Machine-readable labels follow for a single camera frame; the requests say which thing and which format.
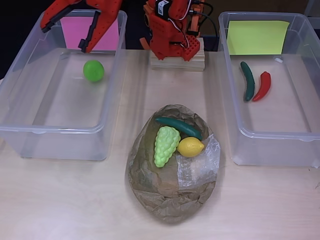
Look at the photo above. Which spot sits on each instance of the clear plastic bin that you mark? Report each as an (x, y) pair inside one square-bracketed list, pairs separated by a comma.
[(275, 117), (62, 105)]

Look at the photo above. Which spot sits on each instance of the yellow toy lemon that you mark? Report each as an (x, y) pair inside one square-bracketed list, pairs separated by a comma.
[(190, 147)]

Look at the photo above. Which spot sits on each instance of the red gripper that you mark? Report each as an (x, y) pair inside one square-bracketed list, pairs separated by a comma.
[(75, 15)]

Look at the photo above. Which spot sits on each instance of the curved dark green toy cucumber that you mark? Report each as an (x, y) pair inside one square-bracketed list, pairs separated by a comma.
[(180, 126)]

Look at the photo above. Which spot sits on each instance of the wooden base block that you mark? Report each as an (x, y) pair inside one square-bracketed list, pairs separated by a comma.
[(175, 66)]

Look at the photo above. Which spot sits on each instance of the crumpled brown paper bag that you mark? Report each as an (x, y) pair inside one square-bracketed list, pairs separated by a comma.
[(162, 200)]

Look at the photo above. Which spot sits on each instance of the straight dark green toy cucumber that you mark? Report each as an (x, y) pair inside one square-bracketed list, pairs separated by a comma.
[(248, 80)]

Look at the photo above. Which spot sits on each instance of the pink sticky note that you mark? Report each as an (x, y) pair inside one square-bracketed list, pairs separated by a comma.
[(72, 35)]

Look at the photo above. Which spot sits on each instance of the red robot arm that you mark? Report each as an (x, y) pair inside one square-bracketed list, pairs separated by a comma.
[(162, 32)]

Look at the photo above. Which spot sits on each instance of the yellow sticky note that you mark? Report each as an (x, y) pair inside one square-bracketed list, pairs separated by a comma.
[(257, 37)]

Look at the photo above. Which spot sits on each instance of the green toy apple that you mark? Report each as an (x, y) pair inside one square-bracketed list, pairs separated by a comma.
[(93, 71)]

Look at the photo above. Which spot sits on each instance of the red toy chili pepper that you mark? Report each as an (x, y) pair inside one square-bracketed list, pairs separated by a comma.
[(263, 86)]

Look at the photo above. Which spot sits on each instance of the small white sticker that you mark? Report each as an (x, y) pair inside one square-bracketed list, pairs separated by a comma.
[(278, 60)]

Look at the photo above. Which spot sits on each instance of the orange printed clamp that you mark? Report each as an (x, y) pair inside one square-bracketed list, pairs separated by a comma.
[(147, 10)]

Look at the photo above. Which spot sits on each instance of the light green toy grapes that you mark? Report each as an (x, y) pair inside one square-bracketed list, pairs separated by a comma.
[(166, 147)]

